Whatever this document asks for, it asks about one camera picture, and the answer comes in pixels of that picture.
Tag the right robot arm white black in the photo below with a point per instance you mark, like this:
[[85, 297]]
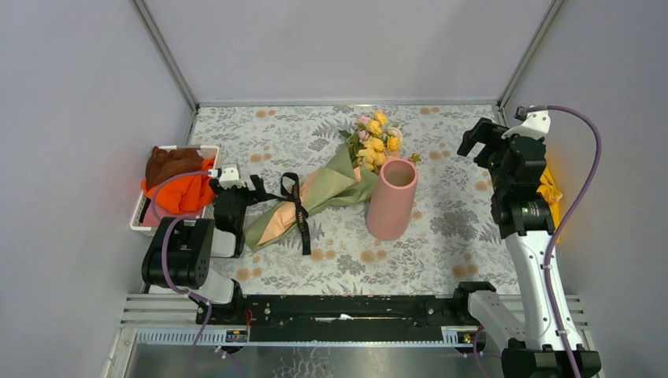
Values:
[[546, 343]]

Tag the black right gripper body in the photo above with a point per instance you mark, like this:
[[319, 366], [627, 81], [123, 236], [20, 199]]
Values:
[[489, 134]]

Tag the green peach wrapping paper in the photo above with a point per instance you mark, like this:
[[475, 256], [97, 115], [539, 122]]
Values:
[[335, 184]]

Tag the floral patterned table mat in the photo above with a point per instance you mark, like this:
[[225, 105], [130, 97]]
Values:
[[451, 236]]

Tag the yellow pink flower bunch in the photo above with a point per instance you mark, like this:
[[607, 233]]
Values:
[[373, 141]]

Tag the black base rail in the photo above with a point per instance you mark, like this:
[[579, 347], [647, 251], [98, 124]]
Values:
[[339, 318]]

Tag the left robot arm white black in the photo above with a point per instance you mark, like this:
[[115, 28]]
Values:
[[179, 255]]

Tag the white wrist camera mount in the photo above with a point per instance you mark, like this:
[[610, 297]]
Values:
[[227, 176], [535, 123]]

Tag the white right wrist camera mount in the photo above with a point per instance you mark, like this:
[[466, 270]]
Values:
[[535, 123]]

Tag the brown cloth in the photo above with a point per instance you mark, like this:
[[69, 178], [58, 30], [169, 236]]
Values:
[[164, 164]]

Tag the yellow cloth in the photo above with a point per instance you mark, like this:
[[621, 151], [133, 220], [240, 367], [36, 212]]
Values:
[[551, 194]]

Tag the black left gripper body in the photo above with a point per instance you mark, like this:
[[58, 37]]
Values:
[[243, 198]]

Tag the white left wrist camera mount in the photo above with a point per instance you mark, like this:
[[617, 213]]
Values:
[[227, 176]]

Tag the white plastic basket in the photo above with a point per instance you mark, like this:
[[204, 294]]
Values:
[[207, 152]]

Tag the pink cloth in basket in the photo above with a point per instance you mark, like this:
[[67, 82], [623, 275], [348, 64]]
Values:
[[147, 217]]

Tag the orange cloth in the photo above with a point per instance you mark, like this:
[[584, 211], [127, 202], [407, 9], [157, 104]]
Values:
[[187, 194]]

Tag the black ribbon gold lettering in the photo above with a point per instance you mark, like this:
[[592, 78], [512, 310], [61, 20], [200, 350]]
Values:
[[280, 221]]

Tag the pink cylindrical vase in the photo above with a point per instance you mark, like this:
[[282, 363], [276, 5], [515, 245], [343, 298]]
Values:
[[390, 207]]

